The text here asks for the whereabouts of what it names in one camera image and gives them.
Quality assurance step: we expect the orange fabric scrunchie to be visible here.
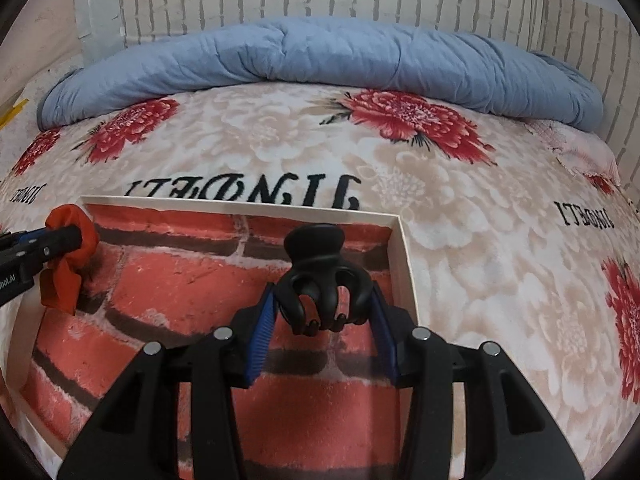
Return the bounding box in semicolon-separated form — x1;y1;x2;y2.
40;204;100;315

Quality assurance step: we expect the black hair claw clip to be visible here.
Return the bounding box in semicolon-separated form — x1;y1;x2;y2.
274;223;373;337

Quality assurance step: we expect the yellow tape strip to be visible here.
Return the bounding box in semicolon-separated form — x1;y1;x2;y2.
0;99;29;128

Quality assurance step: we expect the white tray brick-pattern liner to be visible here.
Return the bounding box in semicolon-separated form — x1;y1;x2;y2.
1;197;416;479

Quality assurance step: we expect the floral fleece blanket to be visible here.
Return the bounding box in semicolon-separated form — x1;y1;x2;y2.
1;81;639;479

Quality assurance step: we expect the clear plastic sheet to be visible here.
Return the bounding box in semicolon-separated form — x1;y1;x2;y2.
74;0;125;66

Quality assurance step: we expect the rolled blue quilt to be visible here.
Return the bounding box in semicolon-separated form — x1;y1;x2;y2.
37;16;604;131

